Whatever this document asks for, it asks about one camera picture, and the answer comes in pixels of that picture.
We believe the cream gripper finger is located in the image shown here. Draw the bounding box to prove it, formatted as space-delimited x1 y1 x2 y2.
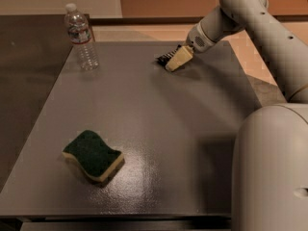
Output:
166 45 193 72

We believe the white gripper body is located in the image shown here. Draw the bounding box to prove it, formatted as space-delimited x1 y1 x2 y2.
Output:
186 23 215 53

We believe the black rxbar chocolate wrapper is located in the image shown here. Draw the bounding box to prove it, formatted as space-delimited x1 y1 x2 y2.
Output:
156 45 180 67

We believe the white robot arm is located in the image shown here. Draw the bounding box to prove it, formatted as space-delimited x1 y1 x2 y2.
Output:
166 0 308 231

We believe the green and yellow sponge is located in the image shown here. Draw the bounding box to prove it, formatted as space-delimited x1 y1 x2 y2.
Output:
63 130 124 182

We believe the clear plastic water bottle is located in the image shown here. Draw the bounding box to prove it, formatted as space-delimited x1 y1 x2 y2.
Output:
64 3 99 70

